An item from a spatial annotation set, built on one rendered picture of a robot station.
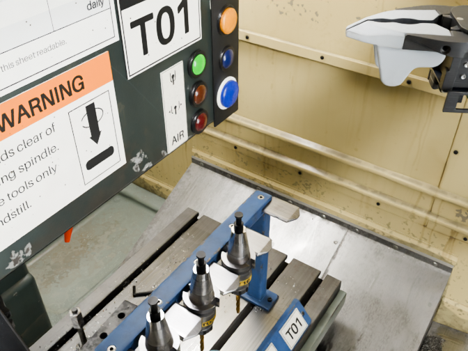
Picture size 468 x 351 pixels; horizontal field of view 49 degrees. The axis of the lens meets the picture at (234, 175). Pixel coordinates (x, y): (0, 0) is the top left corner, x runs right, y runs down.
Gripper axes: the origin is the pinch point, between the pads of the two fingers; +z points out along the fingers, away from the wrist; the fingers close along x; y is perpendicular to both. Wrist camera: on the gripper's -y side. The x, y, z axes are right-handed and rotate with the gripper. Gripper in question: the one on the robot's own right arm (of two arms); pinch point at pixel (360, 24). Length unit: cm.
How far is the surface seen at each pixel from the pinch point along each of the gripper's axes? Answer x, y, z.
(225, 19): -0.7, -0.4, 12.8
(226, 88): -0.8, 7.0, 12.8
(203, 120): -4.2, 8.9, 14.9
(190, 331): 0, 52, 19
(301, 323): 24, 80, -2
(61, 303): 51, 115, 71
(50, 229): -20.3, 9.3, 25.0
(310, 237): 63, 91, -6
